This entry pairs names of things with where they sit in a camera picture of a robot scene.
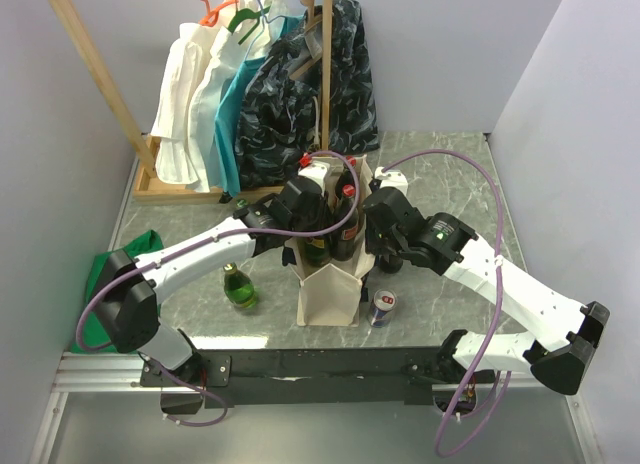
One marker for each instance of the aluminium rail frame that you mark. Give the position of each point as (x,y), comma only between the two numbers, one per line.
(110,373)

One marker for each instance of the green hanger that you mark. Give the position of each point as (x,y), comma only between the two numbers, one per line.
(246,20)

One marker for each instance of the blue wire hanger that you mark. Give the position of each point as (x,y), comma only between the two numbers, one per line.
(271,14)

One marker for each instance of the dark patterned shirt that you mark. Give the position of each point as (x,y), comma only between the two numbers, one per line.
(277,118)

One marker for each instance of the pale white blouse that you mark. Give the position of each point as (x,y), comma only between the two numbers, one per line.
(202,110)

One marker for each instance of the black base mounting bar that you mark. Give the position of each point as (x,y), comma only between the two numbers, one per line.
(202,391)

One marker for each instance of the green bottle front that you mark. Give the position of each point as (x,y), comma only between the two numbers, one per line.
(238,287)

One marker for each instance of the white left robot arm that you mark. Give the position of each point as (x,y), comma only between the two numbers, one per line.
(246,234)

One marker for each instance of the green cloth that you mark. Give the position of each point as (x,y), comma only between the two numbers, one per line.
(130,249)

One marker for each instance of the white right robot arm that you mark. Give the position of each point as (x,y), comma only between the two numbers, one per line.
(560,335)

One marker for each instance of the cola bottle middle red cap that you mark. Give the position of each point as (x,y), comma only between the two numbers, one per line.
(389,264)

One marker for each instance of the wooden clothes rack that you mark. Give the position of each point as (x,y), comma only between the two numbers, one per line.
(147,188)

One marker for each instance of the beige canvas tote bag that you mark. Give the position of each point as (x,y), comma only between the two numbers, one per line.
(330,295)

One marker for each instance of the orange hanger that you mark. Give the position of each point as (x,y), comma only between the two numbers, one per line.
(212,14)

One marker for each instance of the teal shirt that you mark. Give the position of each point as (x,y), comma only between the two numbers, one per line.
(237,73)

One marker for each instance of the wooden hanger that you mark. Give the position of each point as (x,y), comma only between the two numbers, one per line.
(310,29)

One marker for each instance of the cola bottle front red cap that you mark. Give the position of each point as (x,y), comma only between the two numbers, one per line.
(343,240)

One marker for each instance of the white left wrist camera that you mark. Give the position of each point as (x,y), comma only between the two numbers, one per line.
(315,169)

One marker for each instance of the dark cola bottle red cap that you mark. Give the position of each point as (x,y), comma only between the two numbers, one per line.
(346,177)

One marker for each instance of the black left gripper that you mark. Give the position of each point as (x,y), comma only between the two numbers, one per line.
(320,220)

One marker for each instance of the white ruffled shirt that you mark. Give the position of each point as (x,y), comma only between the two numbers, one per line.
(187,60)

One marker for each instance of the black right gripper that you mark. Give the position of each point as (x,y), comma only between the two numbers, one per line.
(374,246)

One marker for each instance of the silver blue energy drink can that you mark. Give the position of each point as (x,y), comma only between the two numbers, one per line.
(381,308)

